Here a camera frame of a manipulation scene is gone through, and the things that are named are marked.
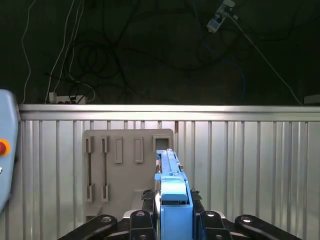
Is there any pale blue teach pendant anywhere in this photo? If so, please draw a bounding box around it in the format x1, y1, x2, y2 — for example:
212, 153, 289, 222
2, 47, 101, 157
0, 88, 20, 218

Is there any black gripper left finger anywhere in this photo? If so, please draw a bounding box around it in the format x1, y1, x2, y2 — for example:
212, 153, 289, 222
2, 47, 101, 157
57, 188, 161, 240

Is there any white power strip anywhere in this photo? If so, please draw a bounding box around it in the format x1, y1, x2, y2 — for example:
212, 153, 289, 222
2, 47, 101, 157
48, 91, 89, 105

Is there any thin white cable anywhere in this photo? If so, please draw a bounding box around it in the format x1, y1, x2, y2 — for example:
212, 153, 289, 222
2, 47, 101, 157
44, 0, 77, 103
67, 0, 97, 103
21, 0, 38, 105

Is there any hard disk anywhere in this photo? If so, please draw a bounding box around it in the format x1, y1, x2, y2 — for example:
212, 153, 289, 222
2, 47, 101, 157
153, 148, 195, 240

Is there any grey parts rack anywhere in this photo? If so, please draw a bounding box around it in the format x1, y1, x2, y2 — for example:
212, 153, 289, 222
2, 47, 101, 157
82, 128, 176, 221

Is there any pale grey box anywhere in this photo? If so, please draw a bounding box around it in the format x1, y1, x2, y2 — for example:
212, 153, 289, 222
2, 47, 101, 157
303, 94, 320, 105

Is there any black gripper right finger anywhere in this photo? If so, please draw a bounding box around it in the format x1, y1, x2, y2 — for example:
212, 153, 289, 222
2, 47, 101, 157
189, 188, 303, 240

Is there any blue cable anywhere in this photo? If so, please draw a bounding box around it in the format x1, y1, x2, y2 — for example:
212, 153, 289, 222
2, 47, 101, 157
193, 0, 248, 101

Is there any thin grey cable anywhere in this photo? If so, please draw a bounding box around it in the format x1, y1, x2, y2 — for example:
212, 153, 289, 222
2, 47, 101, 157
232, 14, 302, 105

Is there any black cable tangle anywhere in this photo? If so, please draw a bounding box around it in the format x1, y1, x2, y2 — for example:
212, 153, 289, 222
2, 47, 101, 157
44, 0, 301, 102

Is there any white hanging adapter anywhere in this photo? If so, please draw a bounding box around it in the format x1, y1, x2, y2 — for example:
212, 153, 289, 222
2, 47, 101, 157
206, 0, 236, 34

